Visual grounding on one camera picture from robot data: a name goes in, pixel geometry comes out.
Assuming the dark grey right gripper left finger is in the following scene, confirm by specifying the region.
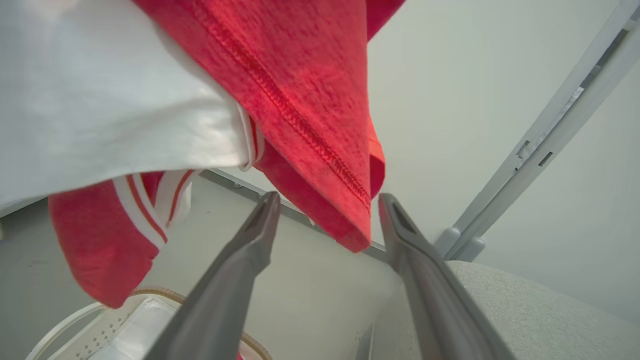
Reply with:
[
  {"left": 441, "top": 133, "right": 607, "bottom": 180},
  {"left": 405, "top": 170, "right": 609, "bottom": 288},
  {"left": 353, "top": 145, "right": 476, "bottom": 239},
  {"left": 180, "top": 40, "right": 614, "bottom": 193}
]
[{"left": 144, "top": 191, "right": 281, "bottom": 360}]

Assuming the white laundry basket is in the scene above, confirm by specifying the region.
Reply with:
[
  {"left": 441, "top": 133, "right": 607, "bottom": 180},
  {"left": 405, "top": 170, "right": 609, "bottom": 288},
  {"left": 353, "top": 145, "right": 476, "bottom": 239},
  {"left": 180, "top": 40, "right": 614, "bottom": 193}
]
[{"left": 25, "top": 287, "right": 273, "bottom": 360}]

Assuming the red and white basketball jersey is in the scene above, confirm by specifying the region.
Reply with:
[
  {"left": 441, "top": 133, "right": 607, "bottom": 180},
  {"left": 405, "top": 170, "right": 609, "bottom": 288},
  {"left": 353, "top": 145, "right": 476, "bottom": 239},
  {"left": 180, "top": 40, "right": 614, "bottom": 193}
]
[{"left": 0, "top": 0, "right": 406, "bottom": 309}]

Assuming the grey partition post with feet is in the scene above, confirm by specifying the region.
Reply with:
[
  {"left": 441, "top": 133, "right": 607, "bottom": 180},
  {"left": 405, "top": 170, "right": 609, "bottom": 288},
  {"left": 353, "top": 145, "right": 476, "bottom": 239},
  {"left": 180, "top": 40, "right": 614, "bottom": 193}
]
[{"left": 434, "top": 0, "right": 640, "bottom": 263}]

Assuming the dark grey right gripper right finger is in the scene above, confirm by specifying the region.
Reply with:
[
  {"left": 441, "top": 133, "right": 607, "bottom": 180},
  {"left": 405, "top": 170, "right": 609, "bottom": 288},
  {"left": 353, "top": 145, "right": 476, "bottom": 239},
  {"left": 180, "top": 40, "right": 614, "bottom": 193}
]
[{"left": 378, "top": 193, "right": 516, "bottom": 360}]

